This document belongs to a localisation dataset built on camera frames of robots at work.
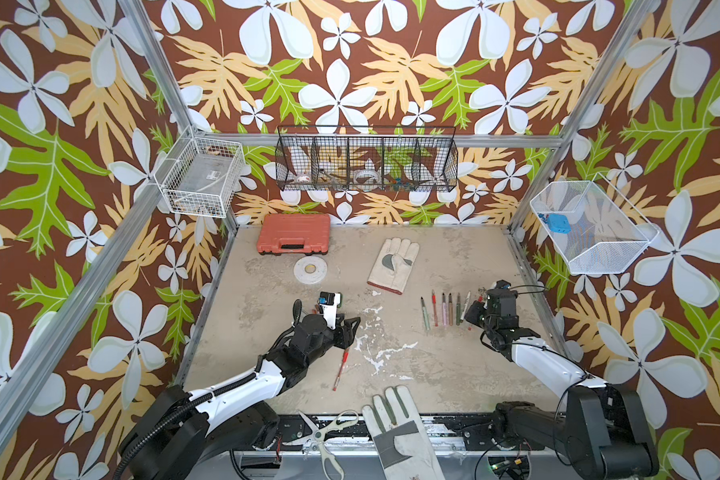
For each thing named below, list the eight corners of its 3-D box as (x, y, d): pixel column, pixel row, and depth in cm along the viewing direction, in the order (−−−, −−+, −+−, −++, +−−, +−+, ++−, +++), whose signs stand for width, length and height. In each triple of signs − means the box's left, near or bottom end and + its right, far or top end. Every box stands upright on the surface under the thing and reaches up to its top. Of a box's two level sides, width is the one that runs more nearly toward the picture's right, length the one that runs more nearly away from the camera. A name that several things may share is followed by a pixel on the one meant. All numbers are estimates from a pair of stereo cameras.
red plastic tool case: (257, 257, 113) (253, 248, 109) (267, 222, 125) (264, 213, 121) (328, 257, 113) (327, 248, 109) (331, 223, 125) (330, 213, 121)
